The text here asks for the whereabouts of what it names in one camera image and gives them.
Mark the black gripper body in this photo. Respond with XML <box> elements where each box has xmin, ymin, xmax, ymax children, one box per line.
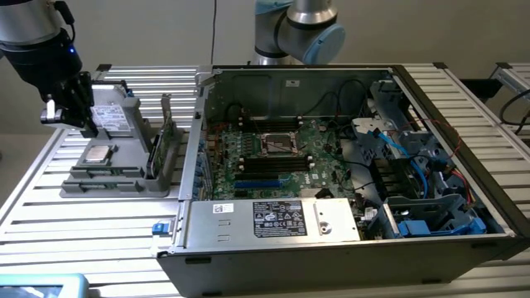
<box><xmin>0</xmin><ymin>29</ymin><xmax>84</xmax><ymax>101</ymax></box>

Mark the green RAM stick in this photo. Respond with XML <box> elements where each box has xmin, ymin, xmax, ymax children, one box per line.
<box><xmin>71</xmin><ymin>166</ymin><xmax>143</xmax><ymax>175</ymax></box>

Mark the black RAM slot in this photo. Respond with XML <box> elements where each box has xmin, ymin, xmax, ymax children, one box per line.
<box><xmin>239</xmin><ymin>126</ymin><xmax>305</xmax><ymax>132</ymax></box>
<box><xmin>239</xmin><ymin>156</ymin><xmax>311</xmax><ymax>162</ymax></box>
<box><xmin>239</xmin><ymin>164</ymin><xmax>313</xmax><ymax>169</ymax></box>
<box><xmin>239</xmin><ymin>119</ymin><xmax>303</xmax><ymax>124</ymax></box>
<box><xmin>239</xmin><ymin>160</ymin><xmax>313</xmax><ymax>166</ymax></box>
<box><xmin>239</xmin><ymin>115</ymin><xmax>302</xmax><ymax>121</ymax></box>
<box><xmin>239</xmin><ymin>123</ymin><xmax>305</xmax><ymax>128</ymax></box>
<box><xmin>239</xmin><ymin>168</ymin><xmax>315</xmax><ymax>174</ymax></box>

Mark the hard disk with white label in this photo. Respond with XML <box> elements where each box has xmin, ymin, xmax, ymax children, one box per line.
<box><xmin>88</xmin><ymin>81</ymin><xmax>134</xmax><ymax>135</ymax></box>

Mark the silver CPU chip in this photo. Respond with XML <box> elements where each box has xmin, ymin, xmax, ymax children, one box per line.
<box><xmin>82</xmin><ymin>145</ymin><xmax>114</xmax><ymax>165</ymax></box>

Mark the grey parts rack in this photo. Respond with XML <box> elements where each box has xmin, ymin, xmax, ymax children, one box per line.
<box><xmin>59</xmin><ymin>79</ymin><xmax>187</xmax><ymax>199</ymax></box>

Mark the green graphics card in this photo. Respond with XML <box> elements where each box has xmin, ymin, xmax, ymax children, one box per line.
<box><xmin>147</xmin><ymin>94</ymin><xmax>176</xmax><ymax>181</ymax></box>

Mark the blue case latch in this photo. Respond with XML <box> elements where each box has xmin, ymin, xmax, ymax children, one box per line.
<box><xmin>152</xmin><ymin>219</ymin><xmax>172</xmax><ymax>235</ymax></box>

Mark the black expansion slot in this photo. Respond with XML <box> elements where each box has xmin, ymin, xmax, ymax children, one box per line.
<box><xmin>234</xmin><ymin>173</ymin><xmax>283</xmax><ymax>181</ymax></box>

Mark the metal CPU socket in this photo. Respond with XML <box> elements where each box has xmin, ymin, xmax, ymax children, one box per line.
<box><xmin>255</xmin><ymin>131</ymin><xmax>302</xmax><ymax>156</ymax></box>

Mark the blue expansion slot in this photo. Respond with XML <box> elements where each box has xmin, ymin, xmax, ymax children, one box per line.
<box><xmin>232</xmin><ymin>180</ymin><xmax>286</xmax><ymax>189</ymax></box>

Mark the silver power supply unit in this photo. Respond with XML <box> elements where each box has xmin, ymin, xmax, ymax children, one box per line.
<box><xmin>180</xmin><ymin>197</ymin><xmax>362</xmax><ymax>250</ymax></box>

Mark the teal screen device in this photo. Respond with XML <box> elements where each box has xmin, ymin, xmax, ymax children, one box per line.
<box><xmin>0</xmin><ymin>273</ymin><xmax>91</xmax><ymax>298</ymax></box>

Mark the green motherboard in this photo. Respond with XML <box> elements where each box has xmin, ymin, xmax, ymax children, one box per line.
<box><xmin>206</xmin><ymin>119</ymin><xmax>358</xmax><ymax>201</ymax></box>

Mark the silver chipset heat sink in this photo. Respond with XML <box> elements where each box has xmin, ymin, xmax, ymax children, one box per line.
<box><xmin>301</xmin><ymin>188</ymin><xmax>333</xmax><ymax>200</ymax></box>

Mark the grey metal disk bay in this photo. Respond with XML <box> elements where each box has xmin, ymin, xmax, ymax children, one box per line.
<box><xmin>350</xmin><ymin>79</ymin><xmax>457</xmax><ymax>158</ymax></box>

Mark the open black PC case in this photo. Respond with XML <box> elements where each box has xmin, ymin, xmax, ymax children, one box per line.
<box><xmin>150</xmin><ymin>63</ymin><xmax>530</xmax><ymax>298</ymax></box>

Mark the blue-grey plastic disk bay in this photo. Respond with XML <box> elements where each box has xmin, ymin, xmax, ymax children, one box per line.
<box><xmin>371</xmin><ymin>191</ymin><xmax>486</xmax><ymax>240</ymax></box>

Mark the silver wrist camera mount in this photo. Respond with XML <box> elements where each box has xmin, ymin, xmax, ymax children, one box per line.
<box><xmin>39</xmin><ymin>98</ymin><xmax>64</xmax><ymax>125</ymax></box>

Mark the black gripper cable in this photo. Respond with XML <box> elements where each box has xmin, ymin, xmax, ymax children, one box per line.
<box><xmin>46</xmin><ymin>0</ymin><xmax>78</xmax><ymax>43</ymax></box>

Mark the thin black hanging cable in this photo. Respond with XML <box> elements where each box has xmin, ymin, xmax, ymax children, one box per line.
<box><xmin>210</xmin><ymin>0</ymin><xmax>219</xmax><ymax>65</ymax></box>

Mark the looped black wire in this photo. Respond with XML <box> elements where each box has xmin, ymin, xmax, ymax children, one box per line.
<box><xmin>307</xmin><ymin>78</ymin><xmax>370</xmax><ymax>118</ymax></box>

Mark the black power wire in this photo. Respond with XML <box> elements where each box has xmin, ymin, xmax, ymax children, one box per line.
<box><xmin>338</xmin><ymin>160</ymin><xmax>385</xmax><ymax>192</ymax></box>

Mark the short blue data wire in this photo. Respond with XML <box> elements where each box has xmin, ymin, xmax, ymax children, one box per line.
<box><xmin>374</xmin><ymin>129</ymin><xmax>410</xmax><ymax>160</ymax></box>

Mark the long blue data wire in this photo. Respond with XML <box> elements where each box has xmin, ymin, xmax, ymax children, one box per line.
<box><xmin>407</xmin><ymin>154</ymin><xmax>441</xmax><ymax>200</ymax></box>

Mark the thin red wire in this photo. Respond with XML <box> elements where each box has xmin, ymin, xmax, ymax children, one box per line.
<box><xmin>407</xmin><ymin>119</ymin><xmax>478</xmax><ymax>209</ymax></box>

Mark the thick black cable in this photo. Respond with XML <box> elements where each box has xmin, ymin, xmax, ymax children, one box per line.
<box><xmin>499</xmin><ymin>89</ymin><xmax>530</xmax><ymax>135</ymax></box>

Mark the aluminium frame rail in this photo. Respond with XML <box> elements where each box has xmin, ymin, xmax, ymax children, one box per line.
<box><xmin>490</xmin><ymin>61</ymin><xmax>530</xmax><ymax>94</ymax></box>

